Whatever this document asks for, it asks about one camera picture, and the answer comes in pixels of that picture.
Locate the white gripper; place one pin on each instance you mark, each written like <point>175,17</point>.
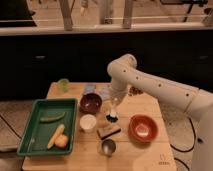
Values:
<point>116,97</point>

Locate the white handled black brush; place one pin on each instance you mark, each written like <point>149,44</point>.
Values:
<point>112,114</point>

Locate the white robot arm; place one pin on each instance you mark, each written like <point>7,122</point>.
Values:
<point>196,103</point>

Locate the white paper cup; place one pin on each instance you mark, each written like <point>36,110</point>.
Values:
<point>88,123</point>

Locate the green translucent cup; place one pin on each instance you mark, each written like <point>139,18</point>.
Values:
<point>63,85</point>

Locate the small metal cup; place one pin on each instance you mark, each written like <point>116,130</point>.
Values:
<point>108,147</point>

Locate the blue cloth right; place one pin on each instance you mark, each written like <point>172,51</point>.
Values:
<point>105,93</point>

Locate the blue cloth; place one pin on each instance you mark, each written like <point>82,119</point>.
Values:
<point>89,88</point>
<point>105,93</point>

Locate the blue cloth left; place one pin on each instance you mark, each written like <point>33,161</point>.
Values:
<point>89,88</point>

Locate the dark maroon bowl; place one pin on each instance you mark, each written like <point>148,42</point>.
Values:
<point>90,103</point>

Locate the wooden block with black strip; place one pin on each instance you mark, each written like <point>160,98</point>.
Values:
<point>108,130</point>

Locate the red orange bowl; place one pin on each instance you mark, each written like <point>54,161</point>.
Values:
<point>143,128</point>

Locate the orange fruit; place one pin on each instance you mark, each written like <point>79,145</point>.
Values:
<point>61,141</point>

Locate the green cucumber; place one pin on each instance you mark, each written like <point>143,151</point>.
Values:
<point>52,118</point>

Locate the green plastic tray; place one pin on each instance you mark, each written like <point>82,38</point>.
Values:
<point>37,135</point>

